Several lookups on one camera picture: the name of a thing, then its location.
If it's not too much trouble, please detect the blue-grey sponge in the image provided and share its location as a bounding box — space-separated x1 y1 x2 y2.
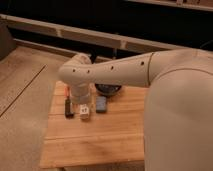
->
96 96 107 113

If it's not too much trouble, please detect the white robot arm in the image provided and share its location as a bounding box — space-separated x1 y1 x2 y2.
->
59 48 213 171

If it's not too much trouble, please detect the dark ceramic bowl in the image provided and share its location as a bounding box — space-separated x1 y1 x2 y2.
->
95 84 121 97

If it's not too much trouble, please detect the white bottle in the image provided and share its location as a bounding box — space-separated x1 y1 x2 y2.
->
79 104 90 120

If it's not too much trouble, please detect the wooden board table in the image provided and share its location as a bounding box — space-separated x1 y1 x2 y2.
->
40 81 148 168

